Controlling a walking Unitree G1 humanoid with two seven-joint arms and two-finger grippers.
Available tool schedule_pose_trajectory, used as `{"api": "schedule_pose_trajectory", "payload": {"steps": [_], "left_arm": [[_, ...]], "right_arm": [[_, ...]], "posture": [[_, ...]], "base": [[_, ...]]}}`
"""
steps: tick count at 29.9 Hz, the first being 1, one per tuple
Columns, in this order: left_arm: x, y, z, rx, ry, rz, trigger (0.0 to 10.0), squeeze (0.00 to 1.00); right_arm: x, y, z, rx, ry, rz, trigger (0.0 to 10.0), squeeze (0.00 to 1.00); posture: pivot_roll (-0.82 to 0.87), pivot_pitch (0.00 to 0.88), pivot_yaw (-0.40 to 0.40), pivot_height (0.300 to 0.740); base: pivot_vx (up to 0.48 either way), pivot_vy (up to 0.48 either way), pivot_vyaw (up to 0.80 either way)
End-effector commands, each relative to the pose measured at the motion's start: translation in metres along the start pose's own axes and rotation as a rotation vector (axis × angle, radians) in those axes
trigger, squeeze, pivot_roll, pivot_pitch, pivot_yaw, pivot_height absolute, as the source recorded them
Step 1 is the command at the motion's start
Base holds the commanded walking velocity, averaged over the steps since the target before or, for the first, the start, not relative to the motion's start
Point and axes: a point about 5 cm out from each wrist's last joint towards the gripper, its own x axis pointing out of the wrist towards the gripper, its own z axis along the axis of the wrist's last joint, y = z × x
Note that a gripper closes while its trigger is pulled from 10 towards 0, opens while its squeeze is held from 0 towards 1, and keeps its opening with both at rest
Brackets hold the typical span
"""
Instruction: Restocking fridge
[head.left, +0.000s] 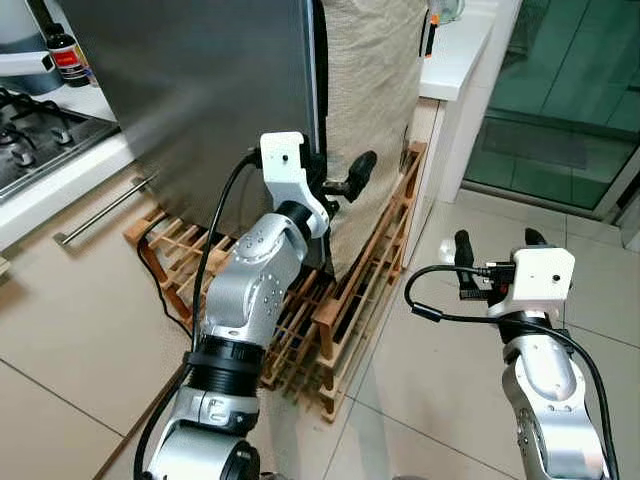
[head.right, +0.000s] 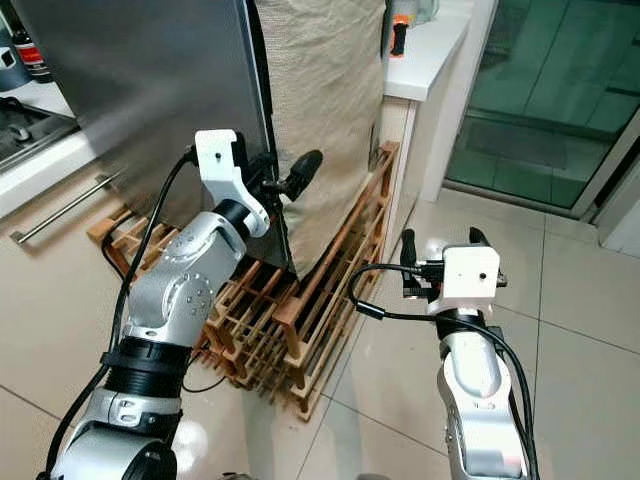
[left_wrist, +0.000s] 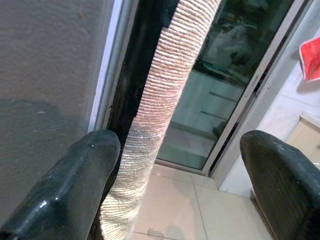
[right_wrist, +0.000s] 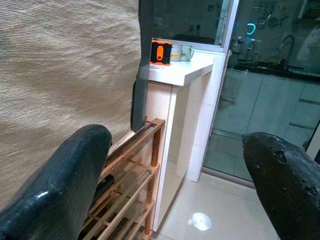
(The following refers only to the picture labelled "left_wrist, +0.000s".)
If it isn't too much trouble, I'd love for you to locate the glass sliding door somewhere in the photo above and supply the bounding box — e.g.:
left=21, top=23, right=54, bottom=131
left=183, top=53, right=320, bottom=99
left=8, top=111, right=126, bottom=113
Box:
left=109, top=0, right=313, bottom=176

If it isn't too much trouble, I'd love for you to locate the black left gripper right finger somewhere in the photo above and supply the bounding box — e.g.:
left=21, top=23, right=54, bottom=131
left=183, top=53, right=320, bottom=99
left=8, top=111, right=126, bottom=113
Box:
left=239, top=130, right=320, bottom=240

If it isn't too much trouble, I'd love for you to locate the beige wooden board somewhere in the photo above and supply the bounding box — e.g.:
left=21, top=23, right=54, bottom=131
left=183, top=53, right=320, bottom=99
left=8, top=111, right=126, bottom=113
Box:
left=284, top=112, right=320, bottom=161

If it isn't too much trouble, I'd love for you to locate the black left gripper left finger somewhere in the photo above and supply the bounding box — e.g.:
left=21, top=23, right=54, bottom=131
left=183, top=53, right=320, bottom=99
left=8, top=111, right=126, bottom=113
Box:
left=0, top=129, right=122, bottom=240

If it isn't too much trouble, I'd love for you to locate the red cloth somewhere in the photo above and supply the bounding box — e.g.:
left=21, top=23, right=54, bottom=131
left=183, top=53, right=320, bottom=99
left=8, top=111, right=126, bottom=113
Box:
left=298, top=34, right=320, bottom=83

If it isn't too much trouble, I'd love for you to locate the rope-wrapped beige post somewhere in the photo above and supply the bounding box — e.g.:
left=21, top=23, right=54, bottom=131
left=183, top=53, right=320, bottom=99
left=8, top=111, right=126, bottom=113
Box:
left=98, top=0, right=222, bottom=240

